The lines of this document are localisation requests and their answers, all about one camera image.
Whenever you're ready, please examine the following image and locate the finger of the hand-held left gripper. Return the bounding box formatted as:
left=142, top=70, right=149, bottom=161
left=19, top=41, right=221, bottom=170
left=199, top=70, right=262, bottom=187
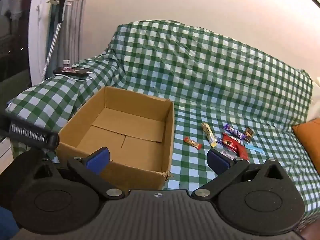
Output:
left=0, top=110, right=60, bottom=153

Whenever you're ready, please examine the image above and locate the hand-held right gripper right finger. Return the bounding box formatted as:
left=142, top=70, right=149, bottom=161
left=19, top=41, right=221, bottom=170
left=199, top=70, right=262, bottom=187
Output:
left=190, top=149, right=290, bottom=202

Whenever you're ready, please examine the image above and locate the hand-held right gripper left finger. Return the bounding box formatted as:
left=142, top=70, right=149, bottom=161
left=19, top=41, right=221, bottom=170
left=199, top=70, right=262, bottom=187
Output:
left=31, top=147, right=127, bottom=201

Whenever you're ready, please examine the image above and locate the red and white snack packet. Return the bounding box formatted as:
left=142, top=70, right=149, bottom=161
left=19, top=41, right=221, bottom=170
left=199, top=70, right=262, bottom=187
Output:
left=221, top=134, right=242, bottom=153

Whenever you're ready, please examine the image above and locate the yellow snack bar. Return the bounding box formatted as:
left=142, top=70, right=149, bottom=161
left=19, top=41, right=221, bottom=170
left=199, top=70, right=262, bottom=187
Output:
left=202, top=122, right=217, bottom=147

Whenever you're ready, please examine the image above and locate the small red orange snack bar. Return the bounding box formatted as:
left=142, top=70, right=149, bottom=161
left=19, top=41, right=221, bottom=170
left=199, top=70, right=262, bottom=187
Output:
left=184, top=137, right=202, bottom=150

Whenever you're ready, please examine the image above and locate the purple swirl snack packet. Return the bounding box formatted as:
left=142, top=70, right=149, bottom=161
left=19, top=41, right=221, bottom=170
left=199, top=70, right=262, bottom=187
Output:
left=223, top=123, right=246, bottom=140

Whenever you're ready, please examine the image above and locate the light blue stick packet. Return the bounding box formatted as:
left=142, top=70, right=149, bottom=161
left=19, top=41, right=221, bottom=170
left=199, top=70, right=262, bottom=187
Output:
left=244, top=144, right=262, bottom=153

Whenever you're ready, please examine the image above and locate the brown cardboard box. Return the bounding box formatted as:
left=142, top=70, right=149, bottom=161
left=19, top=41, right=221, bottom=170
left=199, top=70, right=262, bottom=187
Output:
left=57, top=86, right=175, bottom=190

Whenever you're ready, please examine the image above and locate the black smartphone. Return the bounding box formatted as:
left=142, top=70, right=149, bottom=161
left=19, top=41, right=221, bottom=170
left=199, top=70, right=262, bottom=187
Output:
left=53, top=66, right=90, bottom=77

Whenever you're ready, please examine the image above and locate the green checked sofa cover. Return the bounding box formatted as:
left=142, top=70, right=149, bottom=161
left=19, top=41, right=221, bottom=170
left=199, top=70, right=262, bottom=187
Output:
left=5, top=19, right=320, bottom=230

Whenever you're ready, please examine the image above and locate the blue cloth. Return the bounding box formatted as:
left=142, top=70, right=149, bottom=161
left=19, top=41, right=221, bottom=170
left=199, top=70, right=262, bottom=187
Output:
left=0, top=206, right=20, bottom=240

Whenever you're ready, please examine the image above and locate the orange cushion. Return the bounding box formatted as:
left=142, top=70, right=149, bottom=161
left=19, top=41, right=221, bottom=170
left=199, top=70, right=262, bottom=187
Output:
left=292, top=119, right=320, bottom=174

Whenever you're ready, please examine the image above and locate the grey striped curtain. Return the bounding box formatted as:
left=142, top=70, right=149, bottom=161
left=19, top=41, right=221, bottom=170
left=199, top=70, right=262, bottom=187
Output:
left=49, top=0, right=87, bottom=67

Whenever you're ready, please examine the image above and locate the white pillow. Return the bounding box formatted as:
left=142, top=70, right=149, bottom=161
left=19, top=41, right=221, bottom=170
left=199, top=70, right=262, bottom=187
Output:
left=309, top=76, right=320, bottom=123

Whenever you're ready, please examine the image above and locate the black garment steamer pole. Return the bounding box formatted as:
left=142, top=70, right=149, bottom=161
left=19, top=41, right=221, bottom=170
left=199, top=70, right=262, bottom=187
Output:
left=41, top=0, right=69, bottom=80

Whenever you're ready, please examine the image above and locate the white window frame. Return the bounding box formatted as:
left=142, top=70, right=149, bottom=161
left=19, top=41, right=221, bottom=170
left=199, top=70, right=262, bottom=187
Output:
left=26, top=0, right=60, bottom=85

